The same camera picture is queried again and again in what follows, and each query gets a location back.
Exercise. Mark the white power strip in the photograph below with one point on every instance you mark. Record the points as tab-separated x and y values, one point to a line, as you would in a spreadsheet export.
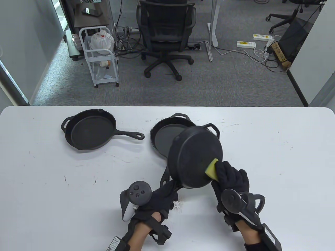
246	44
263	37

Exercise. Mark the yellow green sponge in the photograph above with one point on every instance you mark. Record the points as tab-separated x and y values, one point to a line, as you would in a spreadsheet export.
210	170

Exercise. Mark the black low shelf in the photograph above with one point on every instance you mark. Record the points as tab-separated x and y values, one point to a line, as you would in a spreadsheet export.
74	53

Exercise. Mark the grey left hand controller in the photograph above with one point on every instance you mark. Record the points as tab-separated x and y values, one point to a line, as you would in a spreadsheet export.
138	193

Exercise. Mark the white rolling cart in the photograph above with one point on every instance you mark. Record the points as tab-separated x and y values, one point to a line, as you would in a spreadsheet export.
106	80

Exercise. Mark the white plastic bag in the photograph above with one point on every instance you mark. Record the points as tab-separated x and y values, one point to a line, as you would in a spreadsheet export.
100	41

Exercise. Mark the person's right hand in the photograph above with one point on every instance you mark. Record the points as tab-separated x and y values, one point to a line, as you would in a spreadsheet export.
233	177

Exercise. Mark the small white orange bottle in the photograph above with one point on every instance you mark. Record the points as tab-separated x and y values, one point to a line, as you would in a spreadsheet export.
104	63

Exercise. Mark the black phone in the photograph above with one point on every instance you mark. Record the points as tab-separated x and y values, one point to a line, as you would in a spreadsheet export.
91	12

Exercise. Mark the grey right hand controller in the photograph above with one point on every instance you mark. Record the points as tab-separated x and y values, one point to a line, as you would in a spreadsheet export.
231	200

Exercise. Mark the black cast iron frying pan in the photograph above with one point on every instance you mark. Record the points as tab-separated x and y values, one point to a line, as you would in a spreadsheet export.
91	130
162	136
193	154

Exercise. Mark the dark brown side desk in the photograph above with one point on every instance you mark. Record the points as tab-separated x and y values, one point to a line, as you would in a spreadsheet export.
91	22

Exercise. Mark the person's right forearm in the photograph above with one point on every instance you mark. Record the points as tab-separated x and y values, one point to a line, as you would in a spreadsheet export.
248	232

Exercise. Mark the person's left hand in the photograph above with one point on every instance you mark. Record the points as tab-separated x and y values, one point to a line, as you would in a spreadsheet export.
159	201

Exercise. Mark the black office chair base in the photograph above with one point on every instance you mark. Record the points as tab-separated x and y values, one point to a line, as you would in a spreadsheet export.
282	18

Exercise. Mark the white desk leg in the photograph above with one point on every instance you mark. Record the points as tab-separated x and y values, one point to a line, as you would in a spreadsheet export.
213	31

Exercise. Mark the brown cardboard box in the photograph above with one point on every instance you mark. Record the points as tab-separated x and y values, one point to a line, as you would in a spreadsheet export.
281	55

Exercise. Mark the black panel board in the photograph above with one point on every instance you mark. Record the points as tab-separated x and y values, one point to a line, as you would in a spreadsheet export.
295	39

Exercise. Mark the grey power strip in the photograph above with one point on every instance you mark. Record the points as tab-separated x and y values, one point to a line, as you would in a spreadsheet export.
133	30

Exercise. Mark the dark crumbs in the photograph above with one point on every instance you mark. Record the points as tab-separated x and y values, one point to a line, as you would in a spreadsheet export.
177	206

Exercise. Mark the white power adapter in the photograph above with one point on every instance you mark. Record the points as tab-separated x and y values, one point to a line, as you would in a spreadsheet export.
267	53

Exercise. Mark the black left forearm pack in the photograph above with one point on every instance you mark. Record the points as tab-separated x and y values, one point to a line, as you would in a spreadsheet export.
116	244

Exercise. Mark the black right forearm pack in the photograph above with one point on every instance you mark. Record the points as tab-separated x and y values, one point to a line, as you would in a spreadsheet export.
269	239

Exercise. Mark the grey hand controller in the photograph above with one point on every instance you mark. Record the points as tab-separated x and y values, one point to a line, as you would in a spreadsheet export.
231	200
138	193

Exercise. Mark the person's left forearm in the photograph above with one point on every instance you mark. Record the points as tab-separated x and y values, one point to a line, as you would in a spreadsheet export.
138	232

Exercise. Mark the black mesh office chair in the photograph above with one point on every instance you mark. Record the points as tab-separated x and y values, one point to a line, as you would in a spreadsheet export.
165	23

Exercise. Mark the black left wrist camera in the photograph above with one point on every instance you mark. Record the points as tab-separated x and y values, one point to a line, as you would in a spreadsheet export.
161	234

